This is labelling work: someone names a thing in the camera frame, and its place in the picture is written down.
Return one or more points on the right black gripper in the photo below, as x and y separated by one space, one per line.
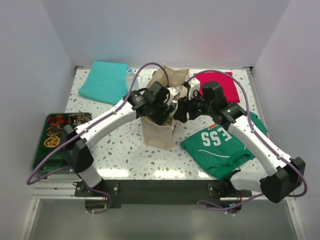
184 106

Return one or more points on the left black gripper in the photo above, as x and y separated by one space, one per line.
160 118

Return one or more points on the beige canvas bag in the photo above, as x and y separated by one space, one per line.
163 136

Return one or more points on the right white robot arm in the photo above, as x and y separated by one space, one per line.
272 172

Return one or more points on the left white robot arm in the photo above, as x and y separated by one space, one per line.
77 142

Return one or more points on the green glass bottle right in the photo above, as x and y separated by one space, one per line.
171 115

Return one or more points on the clear water bottle blue cap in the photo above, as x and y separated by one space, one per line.
129 79

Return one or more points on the red folded cloth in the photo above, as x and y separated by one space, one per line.
228 85

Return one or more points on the teal folded towel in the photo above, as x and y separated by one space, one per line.
105 83

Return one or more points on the green jersey shirt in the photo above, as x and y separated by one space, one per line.
216 151

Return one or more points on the brown rubber band pile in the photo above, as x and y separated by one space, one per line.
77 119

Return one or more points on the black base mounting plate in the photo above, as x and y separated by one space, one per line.
158 192

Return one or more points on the orange rubber band pile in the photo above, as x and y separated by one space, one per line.
56 120

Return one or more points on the tan rubber band pile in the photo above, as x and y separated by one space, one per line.
54 130

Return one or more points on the yellow rubber band pile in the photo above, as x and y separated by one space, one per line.
52 142

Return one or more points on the green compartment tray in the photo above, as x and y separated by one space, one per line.
57 160

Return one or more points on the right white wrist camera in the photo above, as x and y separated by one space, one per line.
192 85

